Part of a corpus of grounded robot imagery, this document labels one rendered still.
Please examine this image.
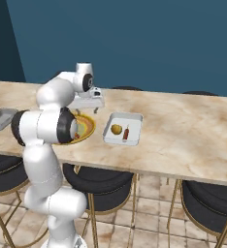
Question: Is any white tupperware container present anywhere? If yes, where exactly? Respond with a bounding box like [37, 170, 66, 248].
[102, 111, 145, 147]

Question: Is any black stool with gold legs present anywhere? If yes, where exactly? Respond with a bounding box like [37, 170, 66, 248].
[0, 154, 50, 248]
[62, 163, 141, 248]
[166, 178, 227, 248]

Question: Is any red-brown cooked food piece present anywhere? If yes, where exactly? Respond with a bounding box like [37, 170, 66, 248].
[122, 124, 131, 141]

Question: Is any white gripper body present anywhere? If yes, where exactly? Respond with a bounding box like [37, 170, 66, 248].
[67, 95, 106, 110]

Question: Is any yellow large plate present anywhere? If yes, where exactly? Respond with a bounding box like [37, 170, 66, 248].
[53, 109, 97, 146]

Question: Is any yellow bell pepper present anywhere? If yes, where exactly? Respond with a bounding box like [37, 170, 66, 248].
[110, 123, 123, 136]

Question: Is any grey tupperware container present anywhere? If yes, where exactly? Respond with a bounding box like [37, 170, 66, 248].
[0, 108, 19, 132]

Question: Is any black stool behind table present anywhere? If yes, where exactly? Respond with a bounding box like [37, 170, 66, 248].
[111, 85, 144, 91]
[181, 90, 220, 97]

